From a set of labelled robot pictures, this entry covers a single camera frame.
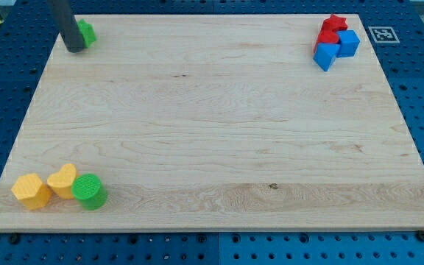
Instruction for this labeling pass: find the yellow heart block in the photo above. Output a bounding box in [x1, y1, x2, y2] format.
[47, 163, 77, 199]

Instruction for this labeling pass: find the green star block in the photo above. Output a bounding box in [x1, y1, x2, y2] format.
[77, 19, 96, 49]

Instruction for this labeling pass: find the grey cylindrical pointer rod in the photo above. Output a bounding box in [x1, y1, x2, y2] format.
[47, 0, 85, 53]

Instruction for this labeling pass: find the blue triangular block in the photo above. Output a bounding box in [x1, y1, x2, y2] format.
[313, 43, 341, 71]

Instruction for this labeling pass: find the red star block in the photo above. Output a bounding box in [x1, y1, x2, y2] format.
[321, 14, 348, 32]

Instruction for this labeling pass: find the yellow hexagon block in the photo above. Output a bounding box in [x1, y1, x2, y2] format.
[11, 173, 52, 211]

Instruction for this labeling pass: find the white fiducial marker tag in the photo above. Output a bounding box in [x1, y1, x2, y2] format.
[368, 26, 400, 44]

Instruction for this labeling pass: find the red round block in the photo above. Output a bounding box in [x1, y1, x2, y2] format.
[313, 30, 339, 53]

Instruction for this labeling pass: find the light wooden board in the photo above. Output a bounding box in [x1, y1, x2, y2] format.
[0, 14, 424, 233]

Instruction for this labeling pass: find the blue cube block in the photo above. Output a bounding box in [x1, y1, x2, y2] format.
[336, 29, 360, 57]

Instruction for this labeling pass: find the green cylinder block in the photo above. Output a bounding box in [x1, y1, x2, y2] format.
[71, 173, 107, 211]

